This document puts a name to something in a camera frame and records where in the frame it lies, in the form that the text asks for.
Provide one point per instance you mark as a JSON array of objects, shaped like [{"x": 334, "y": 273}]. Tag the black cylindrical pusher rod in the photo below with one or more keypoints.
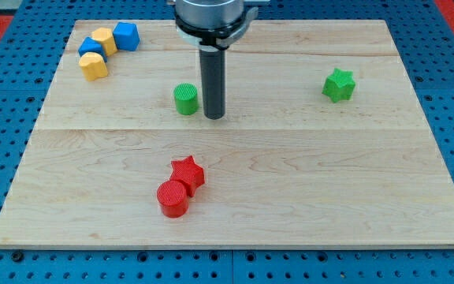
[{"x": 212, "y": 65}]

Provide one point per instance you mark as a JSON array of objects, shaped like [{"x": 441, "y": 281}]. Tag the green cylinder block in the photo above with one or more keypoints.
[{"x": 185, "y": 97}]

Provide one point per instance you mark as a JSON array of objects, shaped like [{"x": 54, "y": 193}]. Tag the red star block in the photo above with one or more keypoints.
[{"x": 187, "y": 172}]

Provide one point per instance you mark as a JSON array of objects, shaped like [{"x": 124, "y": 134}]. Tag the green star block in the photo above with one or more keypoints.
[{"x": 339, "y": 85}]

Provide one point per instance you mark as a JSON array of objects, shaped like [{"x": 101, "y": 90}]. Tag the blue cube block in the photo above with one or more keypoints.
[{"x": 126, "y": 36}]

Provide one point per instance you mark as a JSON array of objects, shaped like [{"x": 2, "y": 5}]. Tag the yellow hexagon block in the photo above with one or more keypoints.
[{"x": 105, "y": 37}]

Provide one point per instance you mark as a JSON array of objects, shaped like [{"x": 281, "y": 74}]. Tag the yellow heart block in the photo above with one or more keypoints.
[{"x": 93, "y": 66}]

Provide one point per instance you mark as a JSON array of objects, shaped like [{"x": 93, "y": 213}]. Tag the blue triangle block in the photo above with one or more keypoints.
[{"x": 90, "y": 45}]

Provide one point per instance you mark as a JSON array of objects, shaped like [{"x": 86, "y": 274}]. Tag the wooden board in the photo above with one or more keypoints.
[{"x": 285, "y": 168}]

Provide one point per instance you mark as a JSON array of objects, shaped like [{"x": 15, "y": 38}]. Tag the red cylinder block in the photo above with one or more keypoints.
[{"x": 172, "y": 198}]

